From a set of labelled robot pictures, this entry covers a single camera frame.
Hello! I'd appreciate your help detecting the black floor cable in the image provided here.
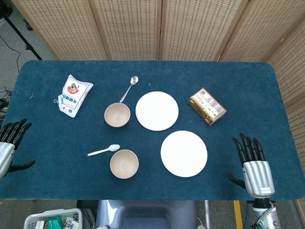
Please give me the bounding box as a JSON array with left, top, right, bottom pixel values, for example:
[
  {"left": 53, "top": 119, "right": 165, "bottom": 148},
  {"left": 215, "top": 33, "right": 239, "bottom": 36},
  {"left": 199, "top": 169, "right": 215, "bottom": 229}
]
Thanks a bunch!
[{"left": 0, "top": 35, "right": 21, "bottom": 73}]

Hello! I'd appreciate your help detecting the white plastic basket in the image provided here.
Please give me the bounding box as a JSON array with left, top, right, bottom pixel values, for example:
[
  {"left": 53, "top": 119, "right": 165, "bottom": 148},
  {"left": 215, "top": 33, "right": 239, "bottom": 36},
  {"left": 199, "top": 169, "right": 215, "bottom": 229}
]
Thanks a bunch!
[{"left": 23, "top": 208, "right": 83, "bottom": 229}]

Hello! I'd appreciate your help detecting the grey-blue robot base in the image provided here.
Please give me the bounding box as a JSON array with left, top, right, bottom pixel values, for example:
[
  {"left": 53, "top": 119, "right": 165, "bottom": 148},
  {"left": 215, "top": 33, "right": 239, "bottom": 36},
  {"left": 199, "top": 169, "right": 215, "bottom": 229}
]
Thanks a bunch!
[{"left": 95, "top": 199, "right": 198, "bottom": 229}]

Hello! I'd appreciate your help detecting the beige bowl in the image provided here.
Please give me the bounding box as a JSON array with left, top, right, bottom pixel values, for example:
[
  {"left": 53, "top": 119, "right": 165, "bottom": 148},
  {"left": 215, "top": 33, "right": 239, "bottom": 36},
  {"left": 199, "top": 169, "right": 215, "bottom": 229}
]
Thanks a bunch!
[
  {"left": 110, "top": 149, "right": 139, "bottom": 179},
  {"left": 104, "top": 103, "right": 131, "bottom": 128}
]

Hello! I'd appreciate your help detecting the white printed snack bag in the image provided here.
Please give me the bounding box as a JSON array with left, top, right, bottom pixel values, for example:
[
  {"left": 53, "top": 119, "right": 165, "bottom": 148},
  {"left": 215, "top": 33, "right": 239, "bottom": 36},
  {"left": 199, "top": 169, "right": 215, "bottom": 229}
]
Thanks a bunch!
[{"left": 58, "top": 74, "right": 94, "bottom": 118}]

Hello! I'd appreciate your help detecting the white round plate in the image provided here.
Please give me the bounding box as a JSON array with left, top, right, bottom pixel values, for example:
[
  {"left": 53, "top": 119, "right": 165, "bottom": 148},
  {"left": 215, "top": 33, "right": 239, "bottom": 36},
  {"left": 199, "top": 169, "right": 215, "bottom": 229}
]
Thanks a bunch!
[
  {"left": 135, "top": 91, "right": 179, "bottom": 132},
  {"left": 160, "top": 130, "right": 208, "bottom": 178}
]

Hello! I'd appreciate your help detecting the woven wooden folding screen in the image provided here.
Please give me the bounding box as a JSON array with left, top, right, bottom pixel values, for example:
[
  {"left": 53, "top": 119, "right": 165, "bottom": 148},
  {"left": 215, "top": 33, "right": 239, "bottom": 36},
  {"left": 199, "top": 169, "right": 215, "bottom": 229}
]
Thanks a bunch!
[{"left": 10, "top": 0, "right": 305, "bottom": 172}]

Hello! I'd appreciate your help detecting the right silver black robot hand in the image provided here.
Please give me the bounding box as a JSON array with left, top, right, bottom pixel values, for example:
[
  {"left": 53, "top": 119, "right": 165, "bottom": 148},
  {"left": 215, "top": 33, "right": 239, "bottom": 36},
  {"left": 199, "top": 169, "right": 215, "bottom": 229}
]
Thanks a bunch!
[{"left": 226, "top": 133, "right": 275, "bottom": 199}]

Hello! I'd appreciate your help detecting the metal table leg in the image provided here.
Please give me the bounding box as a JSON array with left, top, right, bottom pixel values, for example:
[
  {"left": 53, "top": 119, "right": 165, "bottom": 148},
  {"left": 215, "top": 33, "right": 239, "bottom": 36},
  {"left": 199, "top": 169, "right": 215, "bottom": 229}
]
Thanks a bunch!
[{"left": 204, "top": 200, "right": 211, "bottom": 229}]

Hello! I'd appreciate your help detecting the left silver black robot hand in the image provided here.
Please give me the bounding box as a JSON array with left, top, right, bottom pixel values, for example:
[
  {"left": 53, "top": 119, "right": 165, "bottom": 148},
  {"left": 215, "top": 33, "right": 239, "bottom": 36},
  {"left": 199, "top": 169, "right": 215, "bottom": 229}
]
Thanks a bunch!
[{"left": 0, "top": 118, "right": 36, "bottom": 179}]

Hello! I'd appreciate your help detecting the dark blue table mat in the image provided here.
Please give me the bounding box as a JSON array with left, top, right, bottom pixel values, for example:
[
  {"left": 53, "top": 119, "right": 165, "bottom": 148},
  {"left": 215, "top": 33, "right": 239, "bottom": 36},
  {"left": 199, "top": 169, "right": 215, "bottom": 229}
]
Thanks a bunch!
[{"left": 0, "top": 60, "right": 305, "bottom": 201}]

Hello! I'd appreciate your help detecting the metal spoon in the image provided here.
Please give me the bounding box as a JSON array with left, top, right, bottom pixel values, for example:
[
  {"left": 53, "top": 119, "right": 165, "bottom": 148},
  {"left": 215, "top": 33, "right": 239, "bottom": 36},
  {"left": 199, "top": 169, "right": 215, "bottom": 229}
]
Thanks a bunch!
[{"left": 119, "top": 75, "right": 139, "bottom": 104}]

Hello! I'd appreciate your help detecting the green packet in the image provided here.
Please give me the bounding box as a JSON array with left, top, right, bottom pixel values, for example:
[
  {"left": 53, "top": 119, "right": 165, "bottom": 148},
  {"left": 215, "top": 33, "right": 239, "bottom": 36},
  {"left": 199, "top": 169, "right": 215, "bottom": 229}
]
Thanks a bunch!
[{"left": 46, "top": 216, "right": 63, "bottom": 229}]

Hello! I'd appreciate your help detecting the white plastic spoon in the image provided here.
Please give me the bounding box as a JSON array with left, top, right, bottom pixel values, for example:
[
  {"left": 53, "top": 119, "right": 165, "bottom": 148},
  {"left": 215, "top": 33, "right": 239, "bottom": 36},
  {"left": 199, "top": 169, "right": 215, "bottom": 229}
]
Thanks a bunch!
[{"left": 87, "top": 144, "right": 121, "bottom": 157}]

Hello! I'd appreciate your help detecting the black cable bundle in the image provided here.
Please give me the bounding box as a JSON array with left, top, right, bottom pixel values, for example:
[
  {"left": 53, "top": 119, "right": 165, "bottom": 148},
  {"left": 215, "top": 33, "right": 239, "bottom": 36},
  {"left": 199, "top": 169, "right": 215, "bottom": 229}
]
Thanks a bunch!
[{"left": 0, "top": 86, "right": 13, "bottom": 116}]

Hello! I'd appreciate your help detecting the gold brown carton box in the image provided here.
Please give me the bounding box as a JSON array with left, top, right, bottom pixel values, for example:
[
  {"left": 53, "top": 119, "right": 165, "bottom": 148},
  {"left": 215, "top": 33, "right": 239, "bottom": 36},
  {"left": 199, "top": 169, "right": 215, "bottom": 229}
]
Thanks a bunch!
[{"left": 187, "top": 87, "right": 227, "bottom": 126}]

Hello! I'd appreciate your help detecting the black tripod stand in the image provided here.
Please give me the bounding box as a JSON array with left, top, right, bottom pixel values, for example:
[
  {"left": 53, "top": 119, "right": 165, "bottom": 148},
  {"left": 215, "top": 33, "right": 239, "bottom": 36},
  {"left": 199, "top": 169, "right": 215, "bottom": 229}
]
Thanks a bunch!
[{"left": 0, "top": 6, "right": 43, "bottom": 61}]

